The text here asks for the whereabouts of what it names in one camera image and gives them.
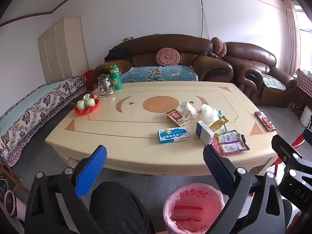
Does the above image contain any cream wardrobe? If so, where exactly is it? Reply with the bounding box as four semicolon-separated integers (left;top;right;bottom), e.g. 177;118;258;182
38;17;89;84

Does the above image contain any gold snack wrapper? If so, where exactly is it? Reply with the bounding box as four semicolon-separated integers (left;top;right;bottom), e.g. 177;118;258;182
209;116;230;132

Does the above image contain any bin with pink bag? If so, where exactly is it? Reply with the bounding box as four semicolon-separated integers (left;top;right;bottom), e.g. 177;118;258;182
163;183;225;234

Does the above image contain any red plastic tray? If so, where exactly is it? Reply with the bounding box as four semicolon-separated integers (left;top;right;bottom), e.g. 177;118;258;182
74;93;100;115

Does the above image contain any crumpled white tissue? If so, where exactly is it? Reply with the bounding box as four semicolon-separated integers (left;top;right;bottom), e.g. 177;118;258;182
180;101;198;119

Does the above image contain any window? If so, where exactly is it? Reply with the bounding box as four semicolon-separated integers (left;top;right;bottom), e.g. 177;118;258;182
294;2;312;74

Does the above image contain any red and gold card box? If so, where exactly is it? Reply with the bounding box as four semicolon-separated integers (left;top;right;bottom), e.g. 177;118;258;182
166;109;190;128

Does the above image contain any teal plastic stick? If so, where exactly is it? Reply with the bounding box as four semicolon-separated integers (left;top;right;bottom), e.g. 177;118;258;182
218;110;231;132

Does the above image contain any glass pitcher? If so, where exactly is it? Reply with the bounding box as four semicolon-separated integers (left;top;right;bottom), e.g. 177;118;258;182
97;74;116;97

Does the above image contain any blue patterned sofa seat cover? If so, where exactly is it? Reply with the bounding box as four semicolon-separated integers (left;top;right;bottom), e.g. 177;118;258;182
121;66;199;83

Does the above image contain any purple snack wrapper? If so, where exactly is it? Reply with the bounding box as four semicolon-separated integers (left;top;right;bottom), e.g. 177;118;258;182
211;134;251;157

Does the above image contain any white and blue box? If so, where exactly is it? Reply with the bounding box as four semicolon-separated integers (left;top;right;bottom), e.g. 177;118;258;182
195;120;215;145

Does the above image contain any red plastic item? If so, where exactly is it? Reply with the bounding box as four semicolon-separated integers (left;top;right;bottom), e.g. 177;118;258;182
83;69;94;90

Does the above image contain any black wall cable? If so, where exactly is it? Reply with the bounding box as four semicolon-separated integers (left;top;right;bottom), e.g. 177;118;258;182
199;0;211;41

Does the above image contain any red plastic stool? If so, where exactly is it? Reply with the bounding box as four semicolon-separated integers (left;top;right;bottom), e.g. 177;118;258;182
272;134;306;176

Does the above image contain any red patterned flat case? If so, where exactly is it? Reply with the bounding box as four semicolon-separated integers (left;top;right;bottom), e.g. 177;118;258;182
254;111;277;132

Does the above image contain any brown leather sofa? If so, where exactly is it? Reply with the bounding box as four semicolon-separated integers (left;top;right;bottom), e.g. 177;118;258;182
93;35;234;88

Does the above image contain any green water bottle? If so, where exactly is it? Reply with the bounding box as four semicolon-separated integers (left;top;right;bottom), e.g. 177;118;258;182
109;65;123;90

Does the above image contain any crumpled white plastic bag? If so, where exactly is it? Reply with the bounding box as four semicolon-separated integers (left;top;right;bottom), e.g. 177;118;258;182
200;104;220;123

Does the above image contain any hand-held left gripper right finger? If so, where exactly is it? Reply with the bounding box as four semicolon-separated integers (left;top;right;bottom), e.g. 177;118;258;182
203;144;285;234

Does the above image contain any checkered tablecloth table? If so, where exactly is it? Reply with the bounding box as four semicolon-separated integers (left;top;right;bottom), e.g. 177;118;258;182
296;69;312;90

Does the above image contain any daybed with floral cover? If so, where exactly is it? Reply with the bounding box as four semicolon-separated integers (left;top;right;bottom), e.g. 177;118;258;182
0;74;88;167

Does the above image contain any round pink cushion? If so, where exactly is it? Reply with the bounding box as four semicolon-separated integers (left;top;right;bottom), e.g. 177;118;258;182
211;37;228;55
156;47;181;67

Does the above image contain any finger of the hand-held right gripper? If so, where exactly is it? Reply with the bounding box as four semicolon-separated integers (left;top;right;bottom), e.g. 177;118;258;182
271;135;303;162
303;128;312;148

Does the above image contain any white appliance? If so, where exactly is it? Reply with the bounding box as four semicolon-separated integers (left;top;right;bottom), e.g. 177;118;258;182
300;105;312;127

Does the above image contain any pink curtain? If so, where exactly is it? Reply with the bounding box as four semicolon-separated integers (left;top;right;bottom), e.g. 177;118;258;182
284;0;301;76

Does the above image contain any blue armchair seat cover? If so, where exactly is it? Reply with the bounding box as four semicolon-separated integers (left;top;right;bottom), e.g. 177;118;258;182
262;74;287;90

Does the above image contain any silver snack wrapper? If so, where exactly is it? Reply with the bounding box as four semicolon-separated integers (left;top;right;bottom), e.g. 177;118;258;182
214;130;242;144

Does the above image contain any brown leather armchair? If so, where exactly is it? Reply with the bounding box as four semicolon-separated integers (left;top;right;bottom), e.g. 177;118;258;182
223;42;296;108

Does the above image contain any dark cloth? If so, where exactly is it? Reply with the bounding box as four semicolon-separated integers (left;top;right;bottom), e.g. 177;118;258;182
105;46;133;62

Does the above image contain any person's leg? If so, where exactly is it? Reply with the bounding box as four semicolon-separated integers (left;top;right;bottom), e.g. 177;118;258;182
89;182;155;234

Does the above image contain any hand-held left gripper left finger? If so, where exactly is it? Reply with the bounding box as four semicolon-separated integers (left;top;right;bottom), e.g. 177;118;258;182
24;145;108;234

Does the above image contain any blue medicine box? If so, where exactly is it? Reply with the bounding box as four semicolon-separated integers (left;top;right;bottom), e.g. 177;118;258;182
157;127;191;144

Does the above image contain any pink round object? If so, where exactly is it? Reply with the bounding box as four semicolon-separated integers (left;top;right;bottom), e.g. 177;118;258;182
4;190;25;217

